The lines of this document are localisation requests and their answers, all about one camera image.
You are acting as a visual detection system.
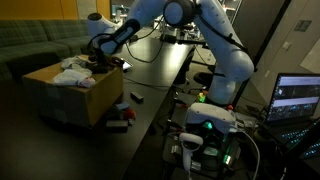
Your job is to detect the brown plush toy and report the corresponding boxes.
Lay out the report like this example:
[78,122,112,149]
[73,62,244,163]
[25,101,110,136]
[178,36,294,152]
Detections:
[99,55,126,70]

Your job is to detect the green plaid sofa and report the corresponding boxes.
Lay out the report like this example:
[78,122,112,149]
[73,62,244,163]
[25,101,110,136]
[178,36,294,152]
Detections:
[0,18,101,81]

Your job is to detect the small pink item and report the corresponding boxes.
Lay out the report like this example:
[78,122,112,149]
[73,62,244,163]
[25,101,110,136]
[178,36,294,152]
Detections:
[77,76,97,89]

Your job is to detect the operator laptop with lit screen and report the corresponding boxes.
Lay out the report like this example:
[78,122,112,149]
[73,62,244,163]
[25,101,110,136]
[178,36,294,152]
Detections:
[265,72,320,161]

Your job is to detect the large cardboard box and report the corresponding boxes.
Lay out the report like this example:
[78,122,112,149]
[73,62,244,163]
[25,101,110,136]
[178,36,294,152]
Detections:
[21,54,125,129]

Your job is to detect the grey wall sign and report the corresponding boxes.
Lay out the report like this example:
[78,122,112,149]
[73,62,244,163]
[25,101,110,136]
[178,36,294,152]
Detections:
[293,19,313,33]

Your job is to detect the white VR controller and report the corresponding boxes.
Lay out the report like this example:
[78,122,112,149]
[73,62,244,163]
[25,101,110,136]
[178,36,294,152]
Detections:
[178,132,205,172]

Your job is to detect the blue cloth item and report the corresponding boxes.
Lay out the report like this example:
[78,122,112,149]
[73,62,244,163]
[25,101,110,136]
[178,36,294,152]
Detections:
[114,101,131,111]

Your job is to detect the white crumpled cloth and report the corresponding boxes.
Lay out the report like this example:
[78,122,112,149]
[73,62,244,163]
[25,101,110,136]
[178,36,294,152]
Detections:
[52,63,94,87]

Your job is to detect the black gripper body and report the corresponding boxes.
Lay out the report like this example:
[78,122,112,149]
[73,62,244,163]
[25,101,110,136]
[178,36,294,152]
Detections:
[88,46,108,64]

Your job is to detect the black electronics box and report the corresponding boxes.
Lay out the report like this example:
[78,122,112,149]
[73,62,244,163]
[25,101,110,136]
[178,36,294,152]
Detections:
[199,121,242,169]

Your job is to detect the thin black table cable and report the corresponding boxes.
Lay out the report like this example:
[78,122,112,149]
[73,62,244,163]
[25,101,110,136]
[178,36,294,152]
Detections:
[122,76,172,90]

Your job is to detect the white wall sheet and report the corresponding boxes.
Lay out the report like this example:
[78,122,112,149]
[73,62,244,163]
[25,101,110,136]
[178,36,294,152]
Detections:
[299,47,320,75]

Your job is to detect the dark green item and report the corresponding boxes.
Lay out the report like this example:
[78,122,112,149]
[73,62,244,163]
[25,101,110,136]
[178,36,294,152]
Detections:
[105,108,125,121]

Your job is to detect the red ball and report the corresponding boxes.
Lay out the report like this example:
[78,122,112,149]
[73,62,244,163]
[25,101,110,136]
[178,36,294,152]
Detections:
[122,107,137,122]

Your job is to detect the black slanted pole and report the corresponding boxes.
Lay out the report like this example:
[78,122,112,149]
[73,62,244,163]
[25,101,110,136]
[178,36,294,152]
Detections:
[231,0,294,108]

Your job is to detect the white VR headset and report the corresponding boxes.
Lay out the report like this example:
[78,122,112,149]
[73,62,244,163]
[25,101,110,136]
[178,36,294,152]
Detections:
[184,102,239,135]

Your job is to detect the white thick cable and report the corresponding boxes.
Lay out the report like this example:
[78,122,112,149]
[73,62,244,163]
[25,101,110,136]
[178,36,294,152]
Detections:
[238,130,261,180]

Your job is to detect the black stereo camera bar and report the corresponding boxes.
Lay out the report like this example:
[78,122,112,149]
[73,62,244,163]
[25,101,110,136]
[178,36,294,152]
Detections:
[159,32,208,46]

